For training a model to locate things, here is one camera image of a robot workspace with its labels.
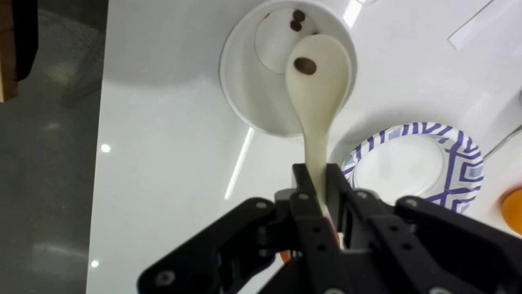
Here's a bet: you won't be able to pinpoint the cream plastic spoon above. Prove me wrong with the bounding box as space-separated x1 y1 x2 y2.
282 32 353 219

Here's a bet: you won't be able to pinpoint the swirl patterned paper cup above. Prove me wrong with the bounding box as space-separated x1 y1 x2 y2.
219 0 359 137

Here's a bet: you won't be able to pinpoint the dark coffee beans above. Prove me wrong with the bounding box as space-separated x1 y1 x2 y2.
289 6 320 76

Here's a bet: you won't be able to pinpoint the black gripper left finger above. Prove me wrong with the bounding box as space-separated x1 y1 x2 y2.
136 161 356 294

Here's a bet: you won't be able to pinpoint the small orange fruit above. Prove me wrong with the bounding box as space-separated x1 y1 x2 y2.
499 186 522 236

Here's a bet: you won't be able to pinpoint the blue patterned bowl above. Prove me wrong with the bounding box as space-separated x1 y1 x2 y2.
340 121 486 215

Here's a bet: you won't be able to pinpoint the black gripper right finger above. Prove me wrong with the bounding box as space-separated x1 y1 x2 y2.
325 161 522 294

